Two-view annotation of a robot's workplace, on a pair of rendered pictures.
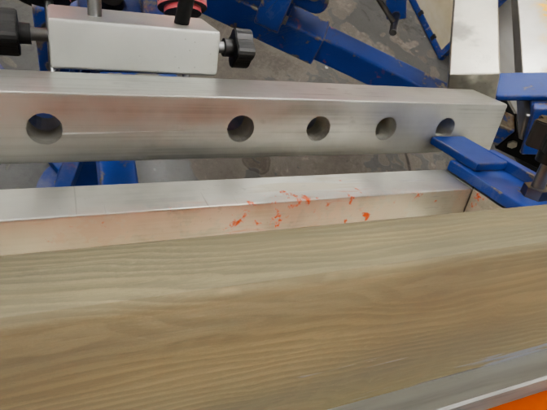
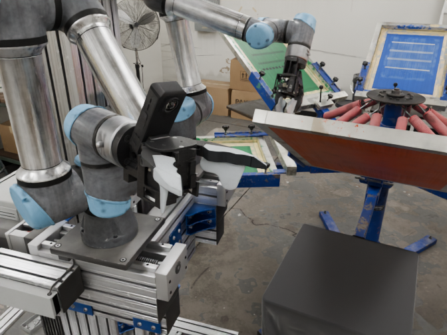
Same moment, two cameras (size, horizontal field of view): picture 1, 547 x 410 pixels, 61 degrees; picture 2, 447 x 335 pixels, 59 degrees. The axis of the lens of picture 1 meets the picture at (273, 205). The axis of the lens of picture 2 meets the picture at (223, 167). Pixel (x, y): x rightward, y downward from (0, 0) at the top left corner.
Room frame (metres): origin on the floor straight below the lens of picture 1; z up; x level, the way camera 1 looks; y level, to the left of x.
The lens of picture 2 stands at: (-0.96, -1.15, 1.89)
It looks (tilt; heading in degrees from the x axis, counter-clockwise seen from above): 26 degrees down; 70
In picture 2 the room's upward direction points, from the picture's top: straight up
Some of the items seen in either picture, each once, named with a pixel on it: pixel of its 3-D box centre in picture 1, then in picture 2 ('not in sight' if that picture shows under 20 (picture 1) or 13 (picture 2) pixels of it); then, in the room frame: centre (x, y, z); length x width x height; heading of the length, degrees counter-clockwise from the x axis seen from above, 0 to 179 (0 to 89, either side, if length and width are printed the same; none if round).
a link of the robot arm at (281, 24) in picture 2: not in sight; (271, 30); (-0.35, 0.10, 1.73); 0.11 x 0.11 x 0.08; 50
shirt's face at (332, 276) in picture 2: not in sight; (346, 274); (-0.19, -0.26, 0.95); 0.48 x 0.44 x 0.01; 44
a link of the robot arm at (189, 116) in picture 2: not in sight; (180, 117); (-0.65, 0.21, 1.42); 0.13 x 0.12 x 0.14; 50
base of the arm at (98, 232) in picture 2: not in sight; (108, 216); (-0.95, -0.19, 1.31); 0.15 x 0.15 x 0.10
